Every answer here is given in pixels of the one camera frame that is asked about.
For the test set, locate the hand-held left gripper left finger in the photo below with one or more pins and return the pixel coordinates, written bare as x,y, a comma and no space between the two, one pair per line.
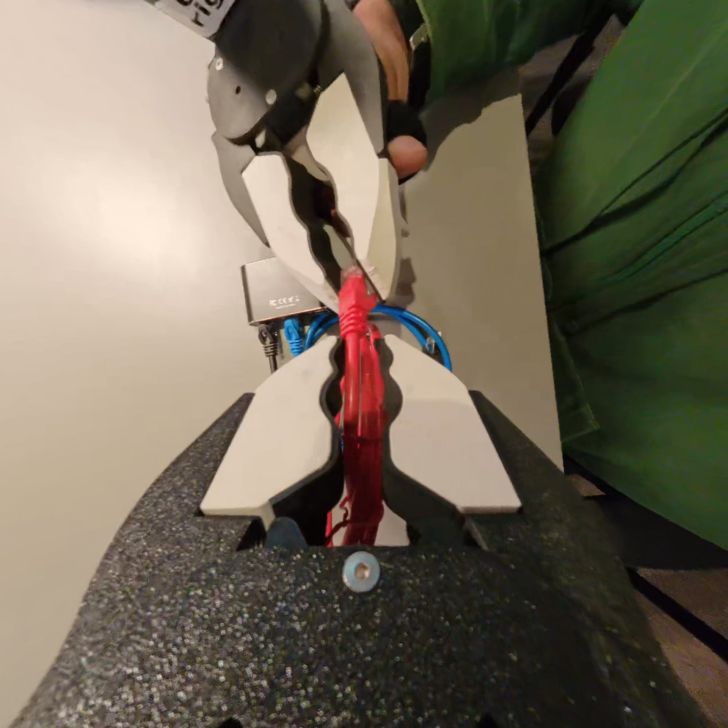
278,443

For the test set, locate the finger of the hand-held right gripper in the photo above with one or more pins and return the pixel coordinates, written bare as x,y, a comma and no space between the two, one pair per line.
278,216
364,187

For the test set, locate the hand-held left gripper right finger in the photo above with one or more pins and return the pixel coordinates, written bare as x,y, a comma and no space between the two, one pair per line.
449,449

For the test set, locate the black ethernet switch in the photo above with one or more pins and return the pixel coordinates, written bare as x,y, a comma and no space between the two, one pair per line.
273,290

